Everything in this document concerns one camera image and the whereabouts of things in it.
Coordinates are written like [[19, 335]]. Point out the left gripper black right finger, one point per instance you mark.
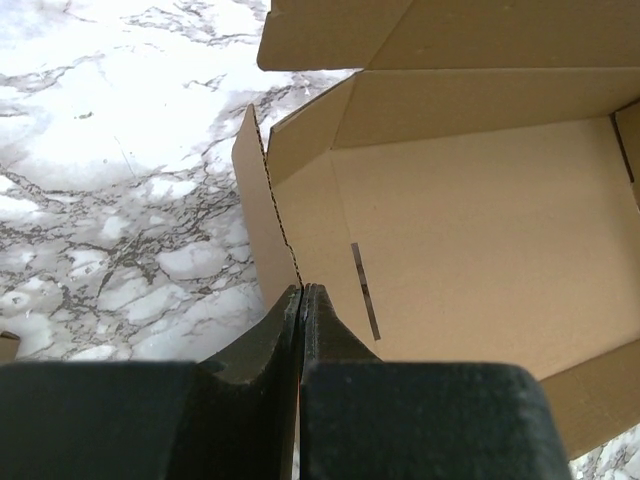
[[364, 418]]

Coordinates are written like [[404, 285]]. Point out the brown cardboard box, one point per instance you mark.
[[9, 346], [470, 192]]

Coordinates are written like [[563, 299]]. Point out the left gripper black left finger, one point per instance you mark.
[[230, 416]]

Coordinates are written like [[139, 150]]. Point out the folded flat brown cardboard box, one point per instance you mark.
[[9, 346]]

